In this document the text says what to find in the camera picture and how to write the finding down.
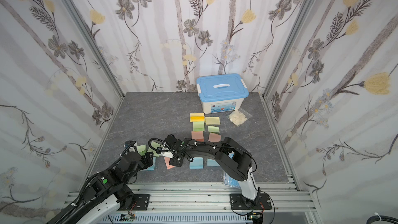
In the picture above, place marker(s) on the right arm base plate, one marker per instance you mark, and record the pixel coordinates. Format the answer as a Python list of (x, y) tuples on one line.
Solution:
[(262, 202)]

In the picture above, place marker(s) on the torn yellow memo page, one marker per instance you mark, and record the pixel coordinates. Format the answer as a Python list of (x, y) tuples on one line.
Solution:
[(212, 120)]

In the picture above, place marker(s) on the torn green memo page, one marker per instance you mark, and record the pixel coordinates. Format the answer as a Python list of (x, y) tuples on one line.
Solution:
[(213, 129)]

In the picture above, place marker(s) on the pink memo pad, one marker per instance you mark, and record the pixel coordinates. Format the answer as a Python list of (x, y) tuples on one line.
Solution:
[(197, 135), (167, 162)]

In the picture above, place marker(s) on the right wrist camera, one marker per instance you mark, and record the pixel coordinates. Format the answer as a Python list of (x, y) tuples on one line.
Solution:
[(165, 153)]

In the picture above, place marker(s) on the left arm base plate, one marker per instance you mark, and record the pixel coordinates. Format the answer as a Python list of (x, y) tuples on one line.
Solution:
[(135, 202)]

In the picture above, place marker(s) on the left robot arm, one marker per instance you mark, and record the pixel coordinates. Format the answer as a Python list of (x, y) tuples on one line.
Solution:
[(108, 191)]

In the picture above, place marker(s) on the small green memo pad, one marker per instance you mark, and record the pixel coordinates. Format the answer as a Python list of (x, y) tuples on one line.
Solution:
[(141, 149)]

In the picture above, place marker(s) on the small circuit board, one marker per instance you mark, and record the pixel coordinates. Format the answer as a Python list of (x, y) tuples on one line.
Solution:
[(127, 217)]

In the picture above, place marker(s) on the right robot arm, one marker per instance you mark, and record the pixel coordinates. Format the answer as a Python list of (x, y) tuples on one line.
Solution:
[(234, 159)]

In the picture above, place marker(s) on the blue memo pad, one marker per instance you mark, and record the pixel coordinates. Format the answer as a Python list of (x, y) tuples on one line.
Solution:
[(151, 168), (196, 163)]

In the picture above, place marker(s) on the yellow memo pad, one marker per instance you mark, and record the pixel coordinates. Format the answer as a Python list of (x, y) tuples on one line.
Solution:
[(197, 117)]

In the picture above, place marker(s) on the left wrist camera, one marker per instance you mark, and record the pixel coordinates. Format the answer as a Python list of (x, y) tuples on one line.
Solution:
[(130, 146)]

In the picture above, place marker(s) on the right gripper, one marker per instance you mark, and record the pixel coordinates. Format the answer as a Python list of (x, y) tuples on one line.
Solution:
[(175, 158)]

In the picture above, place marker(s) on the torn blue memo page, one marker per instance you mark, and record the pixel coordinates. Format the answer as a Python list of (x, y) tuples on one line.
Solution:
[(212, 163)]

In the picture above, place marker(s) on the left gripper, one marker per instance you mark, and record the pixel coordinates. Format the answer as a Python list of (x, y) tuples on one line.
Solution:
[(143, 160)]

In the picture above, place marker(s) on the white storage box blue lid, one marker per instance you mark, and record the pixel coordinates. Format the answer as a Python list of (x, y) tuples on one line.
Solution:
[(221, 93)]

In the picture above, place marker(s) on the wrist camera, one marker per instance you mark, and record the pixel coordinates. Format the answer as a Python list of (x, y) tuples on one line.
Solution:
[(165, 153), (130, 146)]

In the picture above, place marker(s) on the torn pink memo page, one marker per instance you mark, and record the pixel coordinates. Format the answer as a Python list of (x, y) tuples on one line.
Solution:
[(214, 137)]

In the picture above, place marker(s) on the bag of blue face masks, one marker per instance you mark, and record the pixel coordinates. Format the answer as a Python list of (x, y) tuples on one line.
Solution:
[(230, 182)]

